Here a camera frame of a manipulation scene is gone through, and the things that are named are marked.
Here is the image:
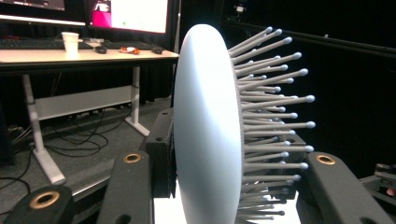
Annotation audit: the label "white desk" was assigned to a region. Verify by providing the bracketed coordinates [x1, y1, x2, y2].
[0, 48, 180, 185]

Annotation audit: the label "black floor cables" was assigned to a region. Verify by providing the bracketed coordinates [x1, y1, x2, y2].
[43, 108, 134, 159]

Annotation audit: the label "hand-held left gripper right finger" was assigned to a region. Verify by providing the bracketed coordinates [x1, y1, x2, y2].
[274, 132, 309, 200]

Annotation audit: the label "orange and white packet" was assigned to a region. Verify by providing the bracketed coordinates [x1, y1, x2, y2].
[119, 46, 141, 56]

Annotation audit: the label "computer monitor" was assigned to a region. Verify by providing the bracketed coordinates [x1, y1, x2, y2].
[87, 0, 176, 35]
[0, 0, 87, 26]

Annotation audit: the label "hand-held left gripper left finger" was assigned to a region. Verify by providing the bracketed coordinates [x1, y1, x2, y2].
[145, 107, 177, 199]

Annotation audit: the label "light blue hairbrush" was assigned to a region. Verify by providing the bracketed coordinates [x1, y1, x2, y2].
[173, 23, 317, 224]

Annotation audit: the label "black keyboard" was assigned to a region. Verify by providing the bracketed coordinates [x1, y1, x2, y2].
[0, 36, 94, 50]
[102, 40, 157, 51]

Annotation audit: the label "white paper cup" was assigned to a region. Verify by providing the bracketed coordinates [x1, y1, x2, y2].
[61, 32, 81, 54]

